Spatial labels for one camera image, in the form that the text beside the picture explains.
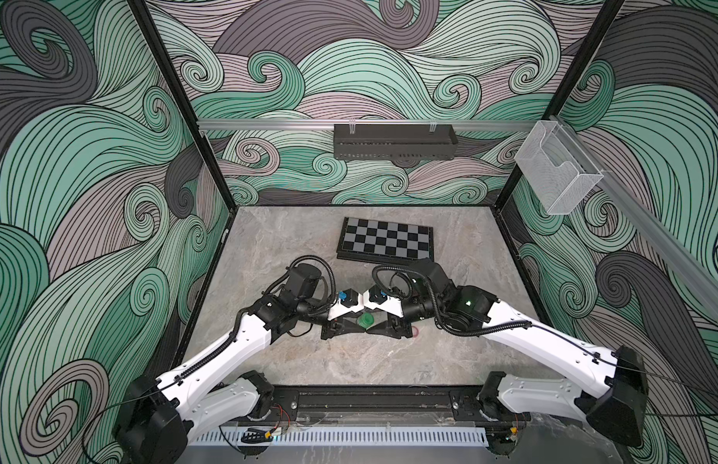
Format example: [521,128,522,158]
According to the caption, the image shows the green paint jar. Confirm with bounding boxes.
[356,312,375,329]

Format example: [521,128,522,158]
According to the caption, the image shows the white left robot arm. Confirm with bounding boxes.
[113,255,368,463]

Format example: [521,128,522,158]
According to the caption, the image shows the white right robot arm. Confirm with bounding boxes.
[364,259,649,448]

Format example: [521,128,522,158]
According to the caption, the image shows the black white chessboard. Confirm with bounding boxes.
[337,217,434,265]

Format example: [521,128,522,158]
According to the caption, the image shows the white ventilated front strip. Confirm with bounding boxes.
[194,425,489,449]

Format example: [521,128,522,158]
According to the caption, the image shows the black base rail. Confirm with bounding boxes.
[254,383,604,423]

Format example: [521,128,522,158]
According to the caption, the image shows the black wall shelf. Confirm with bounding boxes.
[333,123,459,167]

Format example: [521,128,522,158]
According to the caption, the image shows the clear plastic wall bin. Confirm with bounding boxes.
[515,120,604,216]

